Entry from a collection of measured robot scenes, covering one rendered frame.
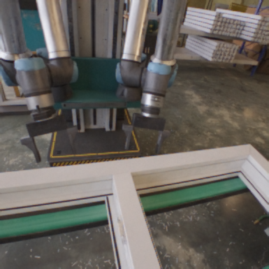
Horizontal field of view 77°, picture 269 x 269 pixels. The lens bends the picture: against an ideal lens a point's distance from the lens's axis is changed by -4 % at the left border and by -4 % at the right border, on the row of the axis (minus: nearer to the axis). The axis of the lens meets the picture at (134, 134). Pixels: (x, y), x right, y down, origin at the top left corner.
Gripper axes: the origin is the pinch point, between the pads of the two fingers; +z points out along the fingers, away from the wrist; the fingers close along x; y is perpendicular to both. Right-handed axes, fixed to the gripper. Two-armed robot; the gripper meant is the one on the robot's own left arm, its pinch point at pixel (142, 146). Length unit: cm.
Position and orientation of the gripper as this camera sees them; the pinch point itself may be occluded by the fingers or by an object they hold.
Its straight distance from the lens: 75.1
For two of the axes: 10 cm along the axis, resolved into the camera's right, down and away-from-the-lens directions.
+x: 9.7, 1.4, 1.9
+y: 1.4, 2.7, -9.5
